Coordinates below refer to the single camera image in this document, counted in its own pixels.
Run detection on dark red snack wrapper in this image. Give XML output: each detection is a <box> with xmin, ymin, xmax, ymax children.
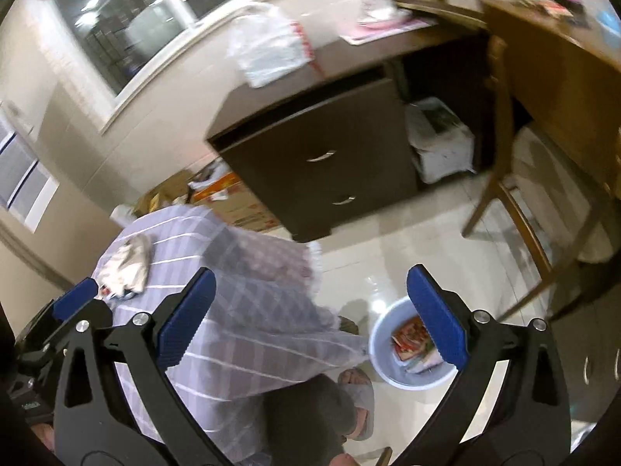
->
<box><xmin>390</xmin><ymin>316</ymin><xmax>433</xmax><ymax>362</ymax></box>

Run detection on blue plastic trash basin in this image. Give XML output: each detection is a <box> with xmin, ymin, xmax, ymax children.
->
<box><xmin>368</xmin><ymin>297</ymin><xmax>457</xmax><ymax>391</ymax></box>

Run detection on beige crumpled cloth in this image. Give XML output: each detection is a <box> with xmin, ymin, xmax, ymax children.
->
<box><xmin>95</xmin><ymin>235</ymin><xmax>152</xmax><ymax>301</ymax></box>

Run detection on purple checked tablecloth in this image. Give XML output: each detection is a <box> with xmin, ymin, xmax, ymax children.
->
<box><xmin>93</xmin><ymin>205</ymin><xmax>367</xmax><ymax>465</ymax></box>

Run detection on grey slipper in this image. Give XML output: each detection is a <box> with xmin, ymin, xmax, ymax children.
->
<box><xmin>338</xmin><ymin>368</ymin><xmax>375</xmax><ymax>441</ymax></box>

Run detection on open cardboard box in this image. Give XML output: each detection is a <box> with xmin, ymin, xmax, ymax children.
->
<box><xmin>133</xmin><ymin>169</ymin><xmax>194</xmax><ymax>218</ymax></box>

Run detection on wooden chair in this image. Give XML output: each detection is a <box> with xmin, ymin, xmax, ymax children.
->
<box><xmin>462</xmin><ymin>36</ymin><xmax>620</xmax><ymax>319</ymax></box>

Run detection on orange cardboard box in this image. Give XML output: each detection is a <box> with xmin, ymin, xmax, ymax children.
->
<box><xmin>191</xmin><ymin>172</ymin><xmax>280</xmax><ymax>231</ymax></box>

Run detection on white printer box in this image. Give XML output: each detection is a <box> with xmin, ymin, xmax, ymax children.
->
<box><xmin>405</xmin><ymin>97</ymin><xmax>475</xmax><ymax>184</ymax></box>

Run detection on dark wood drawer cabinet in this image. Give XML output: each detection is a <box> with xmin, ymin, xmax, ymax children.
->
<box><xmin>205</xmin><ymin>22</ymin><xmax>495</xmax><ymax>242</ymax></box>

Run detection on wooden desk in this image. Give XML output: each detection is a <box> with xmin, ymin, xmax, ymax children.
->
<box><xmin>395</xmin><ymin>0</ymin><xmax>620</xmax><ymax>183</ymax></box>

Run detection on white plastic bag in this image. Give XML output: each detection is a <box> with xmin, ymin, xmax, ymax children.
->
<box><xmin>227</xmin><ymin>2</ymin><xmax>315</xmax><ymax>89</ymax></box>

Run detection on pink paper sheet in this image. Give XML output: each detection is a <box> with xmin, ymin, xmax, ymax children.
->
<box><xmin>338</xmin><ymin>16</ymin><xmax>438</xmax><ymax>46</ymax></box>

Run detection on window with white frame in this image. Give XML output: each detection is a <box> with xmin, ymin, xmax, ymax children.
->
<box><xmin>36</xmin><ymin>0</ymin><xmax>380</xmax><ymax>135</ymax></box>

